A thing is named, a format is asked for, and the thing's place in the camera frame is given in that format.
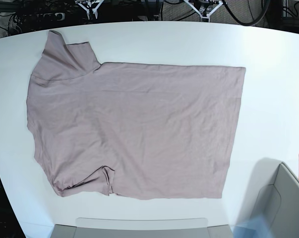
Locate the mauve T-shirt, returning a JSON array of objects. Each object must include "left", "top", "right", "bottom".
[{"left": 26, "top": 31, "right": 246, "bottom": 200}]

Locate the black power strip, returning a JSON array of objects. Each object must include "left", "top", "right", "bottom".
[{"left": 29, "top": 12, "right": 66, "bottom": 21}]

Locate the grey bin right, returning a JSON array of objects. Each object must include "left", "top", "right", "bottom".
[{"left": 250, "top": 161, "right": 299, "bottom": 238}]

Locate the blue cloth in bin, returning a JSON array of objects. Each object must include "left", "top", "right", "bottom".
[{"left": 233, "top": 215, "right": 274, "bottom": 238}]

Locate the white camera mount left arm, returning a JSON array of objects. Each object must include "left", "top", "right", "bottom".
[{"left": 183, "top": 0, "right": 223, "bottom": 22}]

